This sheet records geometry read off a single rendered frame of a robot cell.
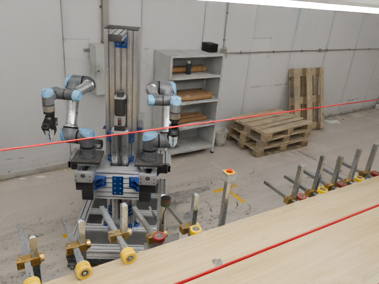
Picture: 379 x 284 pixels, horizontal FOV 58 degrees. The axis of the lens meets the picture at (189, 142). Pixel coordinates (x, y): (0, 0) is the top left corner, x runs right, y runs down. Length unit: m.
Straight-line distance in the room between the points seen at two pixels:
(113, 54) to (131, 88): 0.29
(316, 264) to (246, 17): 4.25
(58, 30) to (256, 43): 3.15
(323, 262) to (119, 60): 1.98
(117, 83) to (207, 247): 1.42
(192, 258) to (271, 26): 4.72
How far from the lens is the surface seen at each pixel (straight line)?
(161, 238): 2.22
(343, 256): 2.44
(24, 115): 4.54
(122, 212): 2.07
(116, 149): 2.89
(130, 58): 2.72
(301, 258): 2.30
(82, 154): 2.83
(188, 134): 5.59
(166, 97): 2.38
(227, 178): 2.34
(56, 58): 4.44
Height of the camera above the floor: 2.33
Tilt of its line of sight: 24 degrees down
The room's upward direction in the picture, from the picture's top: 5 degrees clockwise
